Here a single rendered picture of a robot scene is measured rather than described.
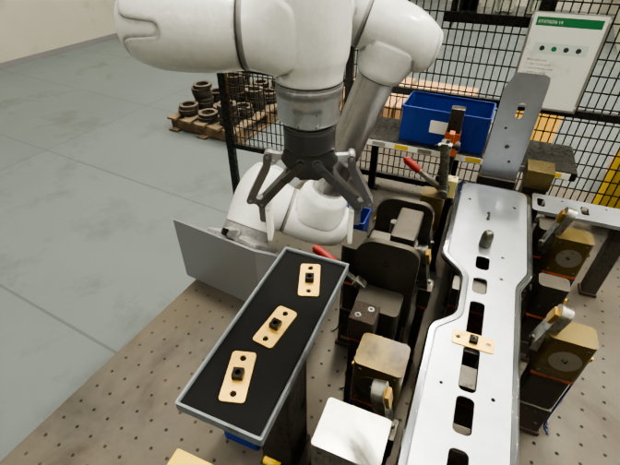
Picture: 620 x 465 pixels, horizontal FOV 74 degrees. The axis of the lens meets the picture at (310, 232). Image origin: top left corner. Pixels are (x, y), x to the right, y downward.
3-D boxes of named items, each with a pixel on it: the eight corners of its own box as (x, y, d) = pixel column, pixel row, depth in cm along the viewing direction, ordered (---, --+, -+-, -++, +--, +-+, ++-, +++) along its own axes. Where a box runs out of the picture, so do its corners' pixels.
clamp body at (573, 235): (556, 337, 124) (608, 249, 102) (514, 325, 127) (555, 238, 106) (554, 321, 128) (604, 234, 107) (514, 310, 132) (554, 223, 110)
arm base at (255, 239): (197, 228, 127) (204, 211, 127) (233, 237, 148) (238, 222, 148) (247, 247, 121) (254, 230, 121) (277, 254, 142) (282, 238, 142)
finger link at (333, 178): (312, 155, 63) (318, 149, 63) (356, 201, 68) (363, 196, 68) (310, 167, 60) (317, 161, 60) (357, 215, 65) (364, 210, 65)
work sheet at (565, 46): (574, 113, 144) (614, 16, 124) (505, 104, 150) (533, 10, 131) (573, 112, 145) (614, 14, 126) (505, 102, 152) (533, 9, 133)
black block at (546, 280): (541, 368, 115) (584, 296, 97) (504, 357, 118) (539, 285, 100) (541, 353, 119) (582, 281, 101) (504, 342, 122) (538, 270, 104)
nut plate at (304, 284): (318, 297, 74) (318, 292, 73) (297, 296, 74) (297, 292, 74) (320, 265, 81) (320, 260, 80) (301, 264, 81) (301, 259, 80)
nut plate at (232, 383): (244, 404, 58) (243, 399, 57) (218, 400, 59) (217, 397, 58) (256, 353, 65) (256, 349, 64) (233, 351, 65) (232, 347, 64)
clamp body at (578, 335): (550, 443, 99) (617, 357, 78) (497, 424, 103) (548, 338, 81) (549, 419, 104) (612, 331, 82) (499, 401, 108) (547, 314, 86)
